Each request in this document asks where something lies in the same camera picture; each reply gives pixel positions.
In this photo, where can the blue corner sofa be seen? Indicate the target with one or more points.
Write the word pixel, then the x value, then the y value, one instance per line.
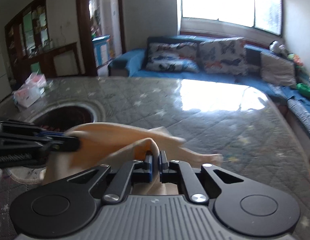
pixel 133 64

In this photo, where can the butterfly pillow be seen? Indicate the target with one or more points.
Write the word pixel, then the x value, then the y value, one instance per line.
pixel 179 57
pixel 224 56

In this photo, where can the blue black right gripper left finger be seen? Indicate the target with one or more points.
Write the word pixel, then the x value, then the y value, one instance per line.
pixel 128 175

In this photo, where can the grey plain cushion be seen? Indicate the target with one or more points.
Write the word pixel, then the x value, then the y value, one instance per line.
pixel 277 71

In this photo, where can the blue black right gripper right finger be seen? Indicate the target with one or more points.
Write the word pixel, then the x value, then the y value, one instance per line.
pixel 184 177

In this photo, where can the green plastic bowl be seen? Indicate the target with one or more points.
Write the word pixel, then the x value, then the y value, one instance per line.
pixel 303 89

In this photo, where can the butterfly pillow right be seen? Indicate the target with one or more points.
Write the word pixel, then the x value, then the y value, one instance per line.
pixel 224 56

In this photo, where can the white refrigerator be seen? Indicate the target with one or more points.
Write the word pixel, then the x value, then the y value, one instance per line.
pixel 5 89

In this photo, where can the blue white small cabinet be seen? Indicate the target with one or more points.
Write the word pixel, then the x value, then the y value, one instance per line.
pixel 101 50

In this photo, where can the dark wooden display cabinet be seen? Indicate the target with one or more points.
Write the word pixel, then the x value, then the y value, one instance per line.
pixel 30 47

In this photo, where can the pink tissue pack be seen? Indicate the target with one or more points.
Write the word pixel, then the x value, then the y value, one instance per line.
pixel 30 91

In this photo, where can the cream sweater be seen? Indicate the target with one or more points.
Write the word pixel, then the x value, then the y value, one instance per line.
pixel 115 144

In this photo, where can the panda plush toy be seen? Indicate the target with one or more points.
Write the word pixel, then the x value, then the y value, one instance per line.
pixel 277 48

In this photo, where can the butterfly pillow left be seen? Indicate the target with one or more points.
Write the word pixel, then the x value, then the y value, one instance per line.
pixel 179 57

